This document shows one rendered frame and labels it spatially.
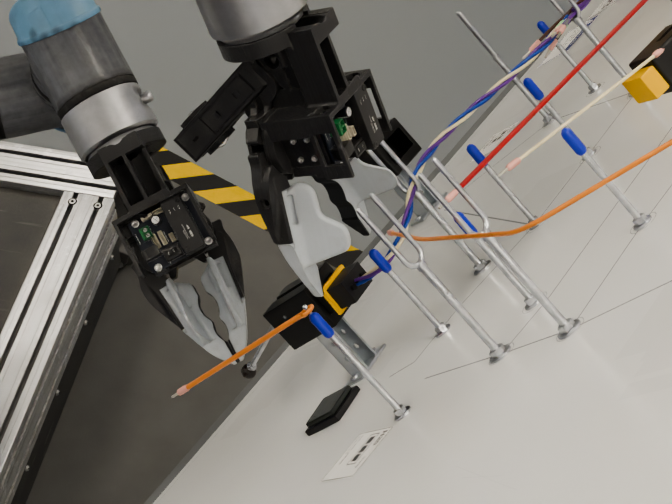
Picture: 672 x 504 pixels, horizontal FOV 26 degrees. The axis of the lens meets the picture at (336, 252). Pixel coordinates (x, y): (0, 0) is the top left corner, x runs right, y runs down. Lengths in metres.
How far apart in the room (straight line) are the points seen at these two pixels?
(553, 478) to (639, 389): 0.07
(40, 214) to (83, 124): 1.27
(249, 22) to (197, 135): 0.13
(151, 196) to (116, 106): 0.09
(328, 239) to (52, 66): 0.32
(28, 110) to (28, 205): 1.18
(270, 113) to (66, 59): 0.26
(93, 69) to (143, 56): 1.81
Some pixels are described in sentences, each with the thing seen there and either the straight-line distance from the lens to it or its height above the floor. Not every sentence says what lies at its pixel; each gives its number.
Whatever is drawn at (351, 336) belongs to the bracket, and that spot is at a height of 1.10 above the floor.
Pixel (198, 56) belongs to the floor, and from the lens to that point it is 3.06.
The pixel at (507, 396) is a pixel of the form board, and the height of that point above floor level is 1.31.
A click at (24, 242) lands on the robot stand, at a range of 2.48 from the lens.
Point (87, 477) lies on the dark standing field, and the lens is 2.44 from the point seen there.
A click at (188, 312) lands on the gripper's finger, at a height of 1.08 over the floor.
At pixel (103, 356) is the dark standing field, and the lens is 2.57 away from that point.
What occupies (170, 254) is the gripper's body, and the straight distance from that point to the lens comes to 1.22.
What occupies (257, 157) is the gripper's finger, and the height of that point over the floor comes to 1.29.
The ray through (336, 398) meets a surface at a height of 1.11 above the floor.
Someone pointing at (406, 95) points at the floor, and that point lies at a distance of 2.97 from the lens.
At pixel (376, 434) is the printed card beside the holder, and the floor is 1.18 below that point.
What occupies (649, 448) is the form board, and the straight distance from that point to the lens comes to 0.74.
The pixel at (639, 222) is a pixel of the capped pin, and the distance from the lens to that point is 1.01.
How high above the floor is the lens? 2.07
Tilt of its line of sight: 50 degrees down
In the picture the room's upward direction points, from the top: straight up
